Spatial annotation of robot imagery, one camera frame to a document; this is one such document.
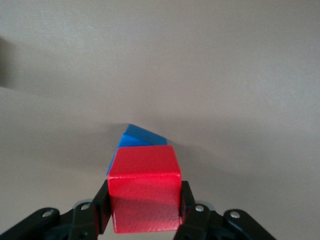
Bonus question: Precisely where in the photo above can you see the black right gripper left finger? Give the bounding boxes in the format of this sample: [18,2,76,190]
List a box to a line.
[0,179,112,240]

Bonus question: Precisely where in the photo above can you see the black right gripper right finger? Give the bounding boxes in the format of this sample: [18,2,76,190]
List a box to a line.
[173,180,276,240]

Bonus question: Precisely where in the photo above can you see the blue wooden block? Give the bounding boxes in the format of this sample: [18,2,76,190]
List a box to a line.
[106,123,168,176]

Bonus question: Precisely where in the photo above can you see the red wooden block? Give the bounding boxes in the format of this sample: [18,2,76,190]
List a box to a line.
[106,145,182,235]

